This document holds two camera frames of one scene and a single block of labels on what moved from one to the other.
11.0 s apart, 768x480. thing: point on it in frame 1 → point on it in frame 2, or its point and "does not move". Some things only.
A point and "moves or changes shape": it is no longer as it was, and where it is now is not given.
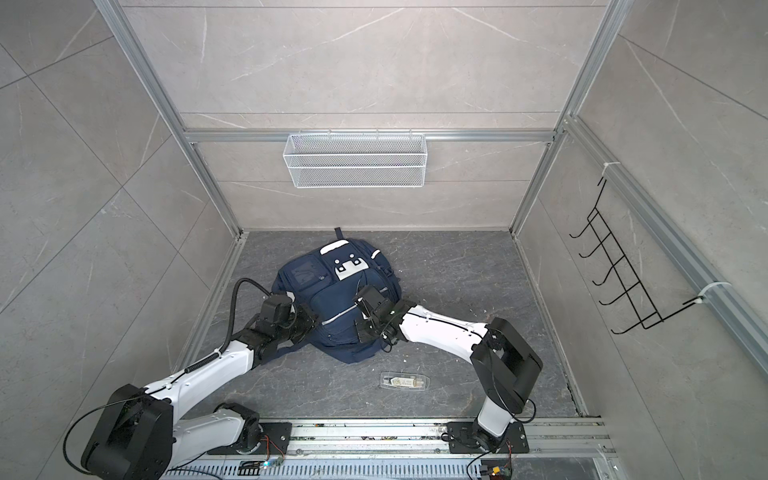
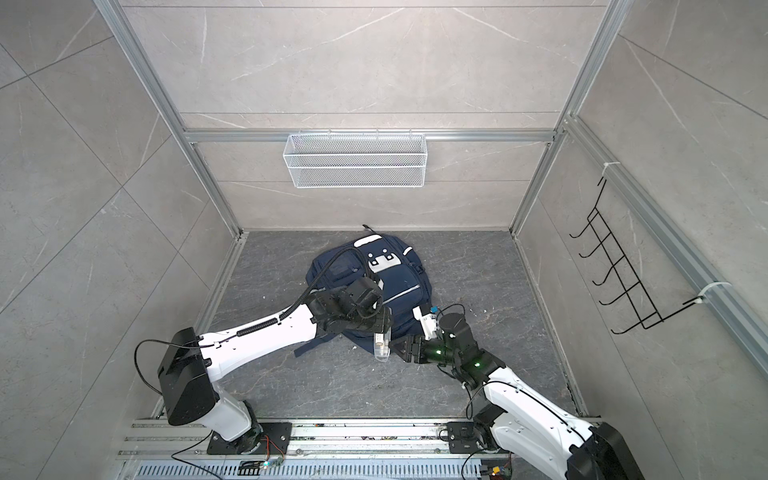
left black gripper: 310,320 → 386,319
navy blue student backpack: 329,276 moves or changes shape
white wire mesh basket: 356,160 does not move
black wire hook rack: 634,286 does not move
